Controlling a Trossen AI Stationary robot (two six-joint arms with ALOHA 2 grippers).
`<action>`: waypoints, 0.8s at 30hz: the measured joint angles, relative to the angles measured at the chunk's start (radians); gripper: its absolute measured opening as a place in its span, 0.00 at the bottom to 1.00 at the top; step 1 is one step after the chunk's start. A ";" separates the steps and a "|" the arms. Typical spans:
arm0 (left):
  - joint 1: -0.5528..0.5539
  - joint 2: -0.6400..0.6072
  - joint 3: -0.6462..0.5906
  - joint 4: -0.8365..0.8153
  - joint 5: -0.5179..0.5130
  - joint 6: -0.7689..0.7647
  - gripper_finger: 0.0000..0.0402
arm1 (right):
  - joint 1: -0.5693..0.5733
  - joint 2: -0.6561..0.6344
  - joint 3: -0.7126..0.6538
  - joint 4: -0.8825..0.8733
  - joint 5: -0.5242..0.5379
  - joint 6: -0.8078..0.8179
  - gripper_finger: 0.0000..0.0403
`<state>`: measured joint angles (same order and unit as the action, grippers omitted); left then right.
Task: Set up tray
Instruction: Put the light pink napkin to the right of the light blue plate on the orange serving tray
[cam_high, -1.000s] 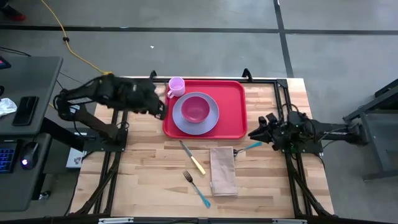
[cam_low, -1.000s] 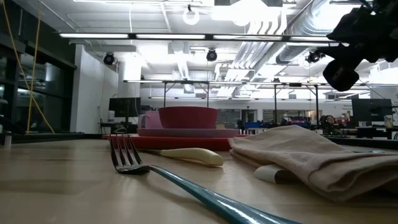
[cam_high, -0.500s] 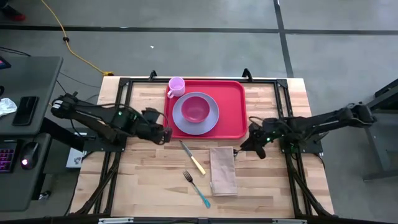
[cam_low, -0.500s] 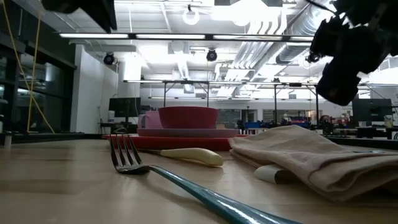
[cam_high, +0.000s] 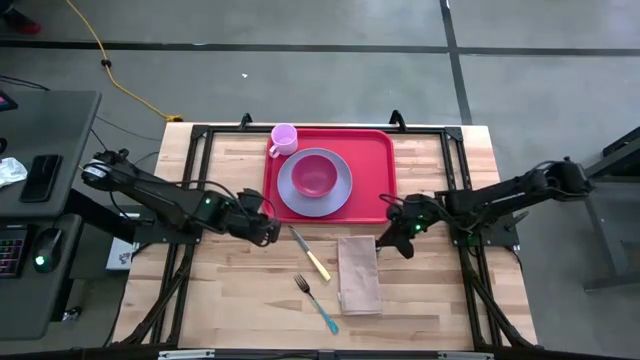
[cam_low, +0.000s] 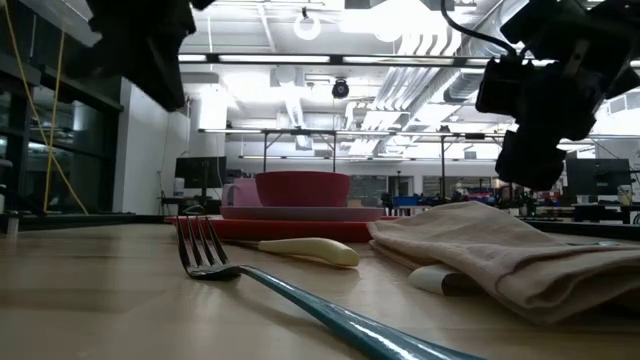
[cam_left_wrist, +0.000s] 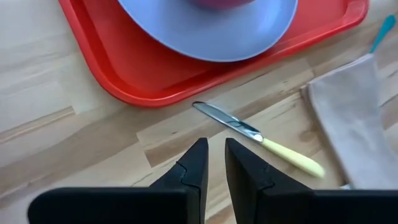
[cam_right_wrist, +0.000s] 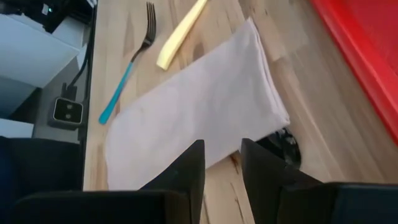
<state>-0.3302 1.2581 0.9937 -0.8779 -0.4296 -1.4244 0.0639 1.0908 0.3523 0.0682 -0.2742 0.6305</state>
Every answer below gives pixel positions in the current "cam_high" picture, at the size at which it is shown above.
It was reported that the person's foot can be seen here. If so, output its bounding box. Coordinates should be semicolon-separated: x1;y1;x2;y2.
2;7;43;36

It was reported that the beige cloth napkin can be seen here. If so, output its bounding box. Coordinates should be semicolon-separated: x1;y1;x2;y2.
337;234;384;317

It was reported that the yellow floor extension cable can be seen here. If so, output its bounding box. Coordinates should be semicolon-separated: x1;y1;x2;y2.
63;0;185;124

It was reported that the dark grey keyboard desk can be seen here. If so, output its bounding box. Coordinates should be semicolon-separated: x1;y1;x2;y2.
0;214;84;342

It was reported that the magenta pink bowl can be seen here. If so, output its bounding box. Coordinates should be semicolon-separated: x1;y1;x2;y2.
291;154;339;199

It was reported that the black smartphone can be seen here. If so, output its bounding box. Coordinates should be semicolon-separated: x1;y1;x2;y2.
19;153;64;204

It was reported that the silver metal bracket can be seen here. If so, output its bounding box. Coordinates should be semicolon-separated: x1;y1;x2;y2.
438;351;494;360
158;349;217;360

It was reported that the black metal floor stand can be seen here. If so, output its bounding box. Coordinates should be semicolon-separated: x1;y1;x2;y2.
581;124;640;292

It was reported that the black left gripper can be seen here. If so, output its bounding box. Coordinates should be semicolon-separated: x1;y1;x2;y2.
227;187;283;248

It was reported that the small white box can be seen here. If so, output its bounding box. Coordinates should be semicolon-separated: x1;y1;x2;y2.
106;236;138;272

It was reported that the fork with teal handle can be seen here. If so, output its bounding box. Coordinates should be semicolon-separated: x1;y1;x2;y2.
293;273;340;336

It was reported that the pale pink ribbed cup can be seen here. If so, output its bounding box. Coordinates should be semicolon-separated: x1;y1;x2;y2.
268;123;300;160

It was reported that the red plastic tray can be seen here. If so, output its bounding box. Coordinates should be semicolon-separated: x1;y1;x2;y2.
262;128;399;225

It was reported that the lavender plate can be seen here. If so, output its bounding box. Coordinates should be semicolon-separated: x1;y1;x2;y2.
276;147;354;218

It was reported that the black computer mouse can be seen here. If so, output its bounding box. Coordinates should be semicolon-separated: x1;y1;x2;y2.
31;227;64;275

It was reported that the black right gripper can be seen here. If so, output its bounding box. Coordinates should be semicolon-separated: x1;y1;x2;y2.
375;192;442;260

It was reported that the dark grey side desk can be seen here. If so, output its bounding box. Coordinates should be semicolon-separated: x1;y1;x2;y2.
0;89;103;220

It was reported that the thin black floor cable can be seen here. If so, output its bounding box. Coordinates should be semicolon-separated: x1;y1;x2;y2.
89;114;162;167

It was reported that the knife with cream handle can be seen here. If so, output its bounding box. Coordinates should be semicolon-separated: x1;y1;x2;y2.
288;225;333;283

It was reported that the white crumpled tissue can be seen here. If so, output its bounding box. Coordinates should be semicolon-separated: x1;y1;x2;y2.
0;156;29;189

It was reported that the backlit keyboard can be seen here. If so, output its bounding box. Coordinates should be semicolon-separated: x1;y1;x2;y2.
0;227;29;279

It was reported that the black metal table frame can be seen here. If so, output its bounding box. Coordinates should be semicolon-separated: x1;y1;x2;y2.
112;109;539;360

